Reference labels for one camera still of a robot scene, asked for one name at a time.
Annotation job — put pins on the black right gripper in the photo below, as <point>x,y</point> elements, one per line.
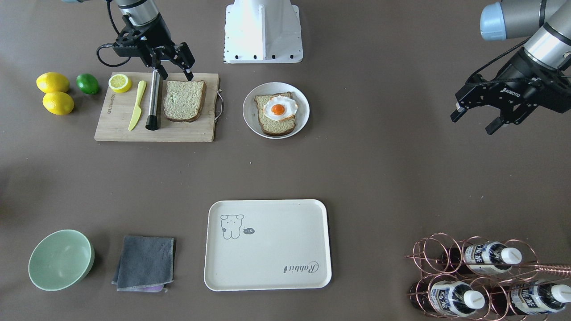
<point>157,30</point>

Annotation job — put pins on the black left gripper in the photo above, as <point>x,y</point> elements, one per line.
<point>525,80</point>

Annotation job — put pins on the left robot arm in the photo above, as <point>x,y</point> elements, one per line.
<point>544,24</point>

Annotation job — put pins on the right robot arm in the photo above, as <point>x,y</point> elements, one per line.
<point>141,12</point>

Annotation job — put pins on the cream rabbit tray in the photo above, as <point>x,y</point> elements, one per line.
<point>267,245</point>

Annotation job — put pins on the half lemon slice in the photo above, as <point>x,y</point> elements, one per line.
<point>119,83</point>

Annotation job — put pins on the yellow plastic knife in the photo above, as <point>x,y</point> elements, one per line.
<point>136,113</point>

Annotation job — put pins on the steel muddler black tip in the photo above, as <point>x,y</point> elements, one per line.
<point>152,118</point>

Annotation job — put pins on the green lime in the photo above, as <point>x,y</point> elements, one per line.
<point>87,83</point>

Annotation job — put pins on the white round plate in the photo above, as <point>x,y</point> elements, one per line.
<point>250,113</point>

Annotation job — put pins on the fried egg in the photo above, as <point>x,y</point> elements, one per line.
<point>280,108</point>

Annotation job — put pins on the yellow lemon lower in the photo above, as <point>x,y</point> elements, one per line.
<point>58,103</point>

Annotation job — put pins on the yellow lemon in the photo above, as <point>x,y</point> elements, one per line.
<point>52,82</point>
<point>58,103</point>

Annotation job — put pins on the yellow lemon upper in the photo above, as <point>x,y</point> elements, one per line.
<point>52,82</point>

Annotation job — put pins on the tea bottle top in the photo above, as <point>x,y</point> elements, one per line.
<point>483,259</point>

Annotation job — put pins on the tea bottle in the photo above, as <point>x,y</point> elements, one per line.
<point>483,259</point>
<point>451,299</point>
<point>533,298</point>

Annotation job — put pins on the grey folded cloth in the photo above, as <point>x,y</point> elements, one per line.
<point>146,264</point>

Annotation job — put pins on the mint green bowl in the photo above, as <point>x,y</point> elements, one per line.
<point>61,260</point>

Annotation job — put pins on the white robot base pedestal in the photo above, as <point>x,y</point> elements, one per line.
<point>262,32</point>

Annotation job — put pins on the copper wire bottle rack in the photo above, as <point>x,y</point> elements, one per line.
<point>479,279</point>

